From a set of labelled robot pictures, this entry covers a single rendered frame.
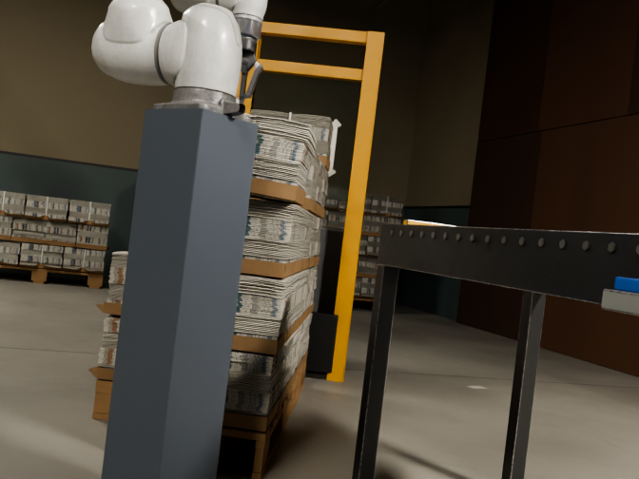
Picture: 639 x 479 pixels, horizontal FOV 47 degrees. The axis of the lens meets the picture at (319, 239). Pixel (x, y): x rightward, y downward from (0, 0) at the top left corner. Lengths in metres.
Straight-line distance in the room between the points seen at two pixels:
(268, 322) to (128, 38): 0.89
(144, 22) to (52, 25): 7.54
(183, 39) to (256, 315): 0.83
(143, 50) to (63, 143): 7.35
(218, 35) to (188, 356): 0.77
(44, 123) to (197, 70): 7.49
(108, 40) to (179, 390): 0.88
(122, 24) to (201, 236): 0.56
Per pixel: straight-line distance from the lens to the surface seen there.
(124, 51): 1.93
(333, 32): 4.03
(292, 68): 4.00
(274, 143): 2.16
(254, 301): 2.20
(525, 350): 2.36
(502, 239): 1.55
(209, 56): 1.82
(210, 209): 1.76
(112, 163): 9.21
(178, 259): 1.73
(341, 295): 3.86
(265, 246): 2.18
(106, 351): 2.75
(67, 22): 9.45
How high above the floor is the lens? 0.73
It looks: level
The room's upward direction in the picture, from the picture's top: 7 degrees clockwise
